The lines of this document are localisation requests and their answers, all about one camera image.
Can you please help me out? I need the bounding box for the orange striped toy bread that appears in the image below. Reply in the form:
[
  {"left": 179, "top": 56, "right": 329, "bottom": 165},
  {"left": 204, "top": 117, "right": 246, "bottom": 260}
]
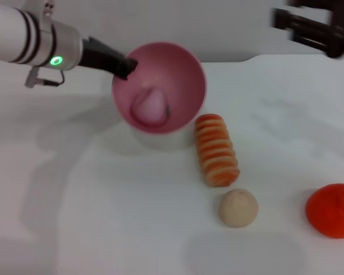
[{"left": 194, "top": 113, "right": 241, "bottom": 187}]

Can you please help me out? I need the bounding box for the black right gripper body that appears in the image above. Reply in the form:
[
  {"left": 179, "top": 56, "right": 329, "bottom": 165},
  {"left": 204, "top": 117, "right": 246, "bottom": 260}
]
[{"left": 326, "top": 0, "right": 344, "bottom": 60}]

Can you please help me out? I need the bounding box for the red-orange toy tomato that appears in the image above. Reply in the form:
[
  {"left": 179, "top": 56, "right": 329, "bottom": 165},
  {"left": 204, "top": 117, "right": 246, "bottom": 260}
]
[{"left": 305, "top": 183, "right": 344, "bottom": 239}]

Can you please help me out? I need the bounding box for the beige toy bun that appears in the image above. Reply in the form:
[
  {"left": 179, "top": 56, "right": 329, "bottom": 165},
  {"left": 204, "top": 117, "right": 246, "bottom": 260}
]
[{"left": 218, "top": 188, "right": 259, "bottom": 229}]

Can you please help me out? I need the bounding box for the pink toy peach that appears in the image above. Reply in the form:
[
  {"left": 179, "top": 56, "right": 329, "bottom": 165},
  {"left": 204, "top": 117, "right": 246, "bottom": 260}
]
[{"left": 131, "top": 88, "right": 171, "bottom": 128}]

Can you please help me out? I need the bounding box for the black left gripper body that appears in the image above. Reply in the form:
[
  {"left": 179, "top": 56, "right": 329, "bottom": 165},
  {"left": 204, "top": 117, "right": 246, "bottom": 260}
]
[{"left": 81, "top": 35, "right": 127, "bottom": 76}]

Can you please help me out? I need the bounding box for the left wrist cable with plug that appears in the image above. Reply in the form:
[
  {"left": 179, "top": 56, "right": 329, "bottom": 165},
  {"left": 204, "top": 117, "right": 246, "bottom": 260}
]
[{"left": 24, "top": 66, "right": 66, "bottom": 89}]

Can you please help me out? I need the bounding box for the pink plastic bowl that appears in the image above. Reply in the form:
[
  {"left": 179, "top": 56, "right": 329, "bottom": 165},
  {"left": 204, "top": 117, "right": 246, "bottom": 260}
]
[{"left": 111, "top": 42, "right": 208, "bottom": 135}]

